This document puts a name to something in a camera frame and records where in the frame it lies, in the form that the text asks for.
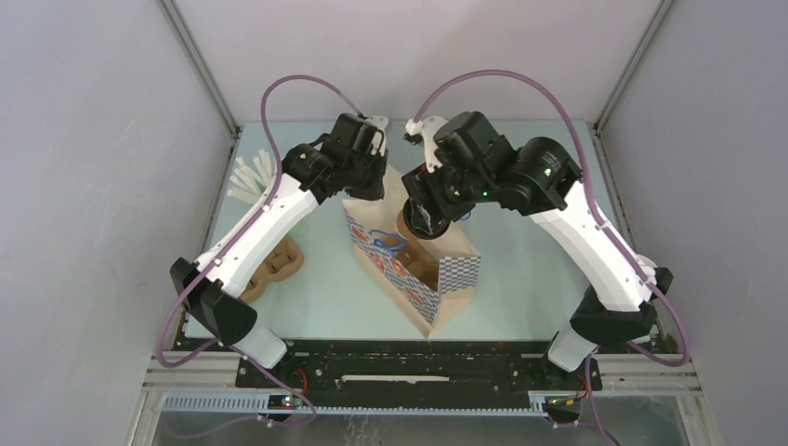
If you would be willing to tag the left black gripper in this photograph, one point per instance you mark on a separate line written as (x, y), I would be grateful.
(375, 191)

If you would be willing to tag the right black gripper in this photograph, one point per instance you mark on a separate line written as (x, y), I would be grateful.
(422, 185)

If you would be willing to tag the single brown paper cup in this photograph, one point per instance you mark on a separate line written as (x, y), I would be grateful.
(412, 226)

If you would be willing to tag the single cardboard cup carrier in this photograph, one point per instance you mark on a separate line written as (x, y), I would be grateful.
(417, 260)

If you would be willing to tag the checkered paper takeout bag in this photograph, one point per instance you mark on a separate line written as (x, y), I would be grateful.
(460, 261)

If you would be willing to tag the black cup lid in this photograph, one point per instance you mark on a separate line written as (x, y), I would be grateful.
(438, 225)

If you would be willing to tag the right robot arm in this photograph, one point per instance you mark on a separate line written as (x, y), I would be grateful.
(546, 185)

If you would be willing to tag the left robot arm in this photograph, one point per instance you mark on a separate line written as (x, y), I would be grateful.
(211, 285)

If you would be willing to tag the brown cardboard cup carrier stack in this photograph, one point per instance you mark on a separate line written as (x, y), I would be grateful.
(284, 261)

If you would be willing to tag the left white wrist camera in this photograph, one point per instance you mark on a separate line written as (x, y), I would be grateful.
(379, 143)

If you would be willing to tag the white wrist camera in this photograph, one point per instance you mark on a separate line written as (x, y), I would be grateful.
(422, 133)
(379, 143)

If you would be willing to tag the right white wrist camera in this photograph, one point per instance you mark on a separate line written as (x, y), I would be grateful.
(422, 133)

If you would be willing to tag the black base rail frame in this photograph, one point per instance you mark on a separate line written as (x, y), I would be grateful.
(412, 377)

